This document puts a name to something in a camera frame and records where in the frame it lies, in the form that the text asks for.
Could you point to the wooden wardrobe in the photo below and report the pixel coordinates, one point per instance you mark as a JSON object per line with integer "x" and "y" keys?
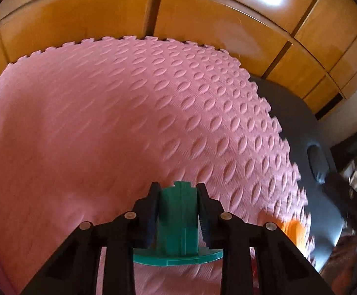
{"x": 212, "y": 21}

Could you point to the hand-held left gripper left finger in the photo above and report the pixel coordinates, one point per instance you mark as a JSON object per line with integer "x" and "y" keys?
{"x": 151, "y": 221}

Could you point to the black face hole cushion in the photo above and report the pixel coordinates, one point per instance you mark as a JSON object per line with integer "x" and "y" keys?
{"x": 316, "y": 163}

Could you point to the black padded massage table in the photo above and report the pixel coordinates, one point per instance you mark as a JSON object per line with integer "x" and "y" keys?
{"x": 292, "y": 119}

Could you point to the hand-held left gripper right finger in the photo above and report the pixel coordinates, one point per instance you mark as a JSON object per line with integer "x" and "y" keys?
{"x": 205, "y": 221}

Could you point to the pink foam puzzle mat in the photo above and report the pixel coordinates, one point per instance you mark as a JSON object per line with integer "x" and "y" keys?
{"x": 104, "y": 113}

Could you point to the green teal plastic spool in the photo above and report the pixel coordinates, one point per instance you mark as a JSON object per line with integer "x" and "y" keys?
{"x": 178, "y": 218}

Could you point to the yellow plastic toy piece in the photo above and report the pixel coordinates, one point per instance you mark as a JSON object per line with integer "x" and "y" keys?
{"x": 293, "y": 233}

